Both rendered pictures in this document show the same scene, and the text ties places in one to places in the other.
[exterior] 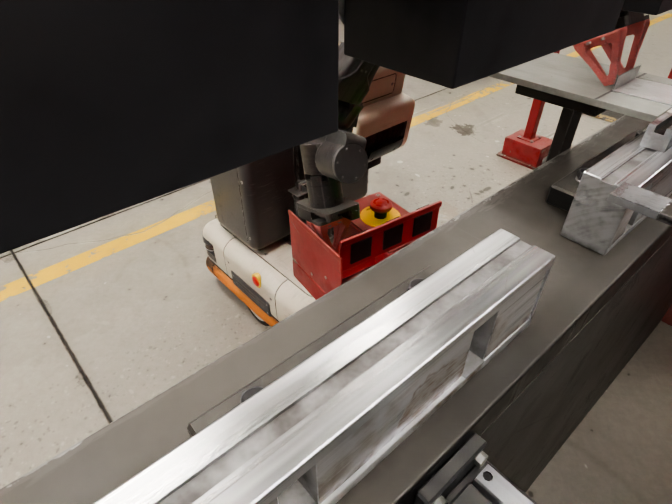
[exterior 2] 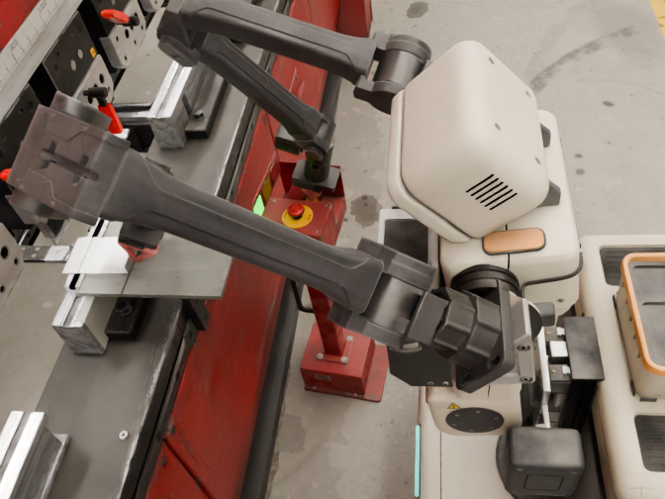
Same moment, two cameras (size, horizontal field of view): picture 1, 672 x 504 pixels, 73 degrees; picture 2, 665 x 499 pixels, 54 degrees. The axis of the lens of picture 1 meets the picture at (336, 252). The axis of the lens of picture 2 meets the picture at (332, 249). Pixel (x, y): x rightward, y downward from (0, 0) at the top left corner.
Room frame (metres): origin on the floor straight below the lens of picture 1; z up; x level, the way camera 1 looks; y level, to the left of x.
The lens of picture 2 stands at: (1.58, -0.59, 1.86)
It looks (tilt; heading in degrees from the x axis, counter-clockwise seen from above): 50 degrees down; 147
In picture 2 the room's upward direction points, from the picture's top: 12 degrees counter-clockwise
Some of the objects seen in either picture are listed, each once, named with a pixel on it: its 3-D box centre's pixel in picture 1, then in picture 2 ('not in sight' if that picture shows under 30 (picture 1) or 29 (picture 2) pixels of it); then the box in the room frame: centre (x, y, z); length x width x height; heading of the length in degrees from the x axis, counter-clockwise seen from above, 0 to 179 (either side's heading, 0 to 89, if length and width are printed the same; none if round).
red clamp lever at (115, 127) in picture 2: not in sight; (104, 111); (0.58, -0.35, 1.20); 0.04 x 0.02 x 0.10; 41
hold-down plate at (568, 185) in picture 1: (611, 167); (143, 272); (0.65, -0.44, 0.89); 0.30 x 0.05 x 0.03; 131
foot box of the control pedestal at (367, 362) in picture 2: not in sight; (346, 359); (0.67, -0.03, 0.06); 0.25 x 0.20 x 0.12; 34
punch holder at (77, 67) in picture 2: not in sight; (61, 78); (0.52, -0.37, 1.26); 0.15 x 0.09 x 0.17; 131
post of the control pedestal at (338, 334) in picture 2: not in sight; (323, 297); (0.64, -0.05, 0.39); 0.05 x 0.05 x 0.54; 34
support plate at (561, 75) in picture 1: (589, 80); (163, 255); (0.74, -0.41, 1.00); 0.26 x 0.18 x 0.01; 41
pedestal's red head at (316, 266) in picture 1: (361, 241); (301, 210); (0.64, -0.05, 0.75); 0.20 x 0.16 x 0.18; 124
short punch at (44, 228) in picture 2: not in sight; (55, 205); (0.63, -0.50, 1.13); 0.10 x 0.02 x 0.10; 131
